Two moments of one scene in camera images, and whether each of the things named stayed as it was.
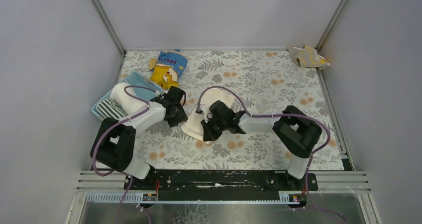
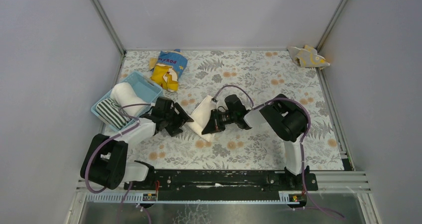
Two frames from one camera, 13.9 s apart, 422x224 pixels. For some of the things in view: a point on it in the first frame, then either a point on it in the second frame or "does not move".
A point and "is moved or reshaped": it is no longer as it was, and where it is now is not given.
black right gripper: x=208 y=128 to x=217 y=121
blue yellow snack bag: x=167 y=68 does not move
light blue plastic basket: x=148 y=89 does not move
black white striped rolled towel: x=108 y=108 does not move
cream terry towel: x=193 y=129 is moved or reshaped
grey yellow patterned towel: x=307 y=56 does not move
